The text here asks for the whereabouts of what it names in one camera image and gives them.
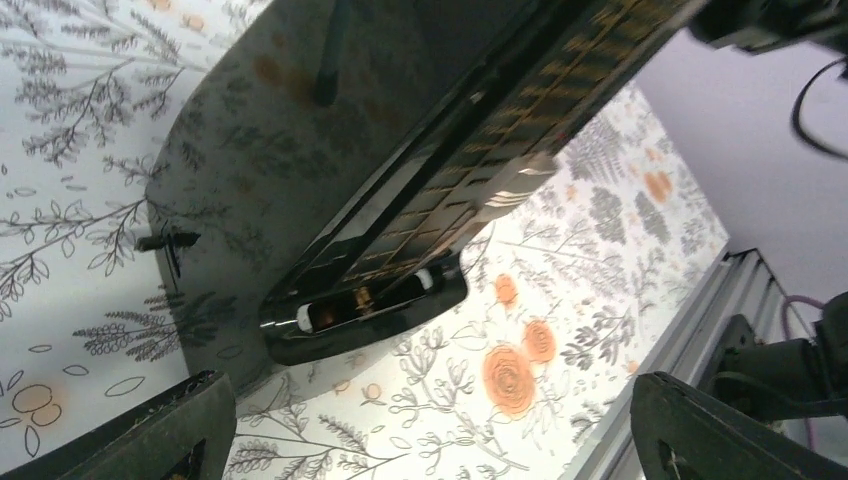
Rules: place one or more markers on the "floral patterned table mat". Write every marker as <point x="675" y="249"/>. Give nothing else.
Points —
<point x="567" y="293"/>

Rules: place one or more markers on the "black metronome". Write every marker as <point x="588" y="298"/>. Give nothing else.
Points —
<point x="317" y="187"/>

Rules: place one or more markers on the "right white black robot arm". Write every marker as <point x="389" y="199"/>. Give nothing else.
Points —
<point x="758" y="27"/>

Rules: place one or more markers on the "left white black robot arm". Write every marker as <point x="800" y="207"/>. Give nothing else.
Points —
<point x="793" y="379"/>

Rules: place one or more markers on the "aluminium mounting rail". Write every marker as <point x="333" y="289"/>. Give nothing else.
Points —
<point x="737" y="283"/>

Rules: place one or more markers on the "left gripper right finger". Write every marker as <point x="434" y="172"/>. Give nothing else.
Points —
<point x="682" y="433"/>

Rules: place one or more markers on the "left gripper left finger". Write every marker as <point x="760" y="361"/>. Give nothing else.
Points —
<point x="185" y="432"/>

